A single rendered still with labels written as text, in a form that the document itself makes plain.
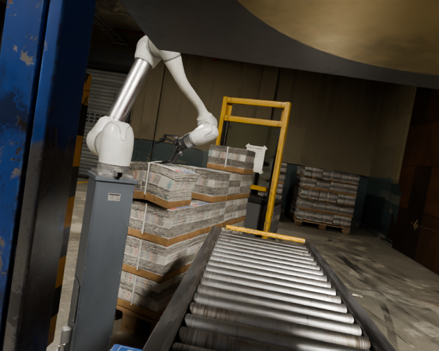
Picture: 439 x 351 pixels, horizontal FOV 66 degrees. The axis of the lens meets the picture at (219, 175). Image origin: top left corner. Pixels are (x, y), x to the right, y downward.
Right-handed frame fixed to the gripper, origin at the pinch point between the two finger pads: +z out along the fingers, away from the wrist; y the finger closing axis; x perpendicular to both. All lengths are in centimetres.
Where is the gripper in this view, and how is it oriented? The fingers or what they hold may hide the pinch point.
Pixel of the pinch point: (159, 152)
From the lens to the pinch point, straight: 220.3
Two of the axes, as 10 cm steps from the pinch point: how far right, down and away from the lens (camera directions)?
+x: 3.9, 0.2, 9.2
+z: -8.8, 3.0, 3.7
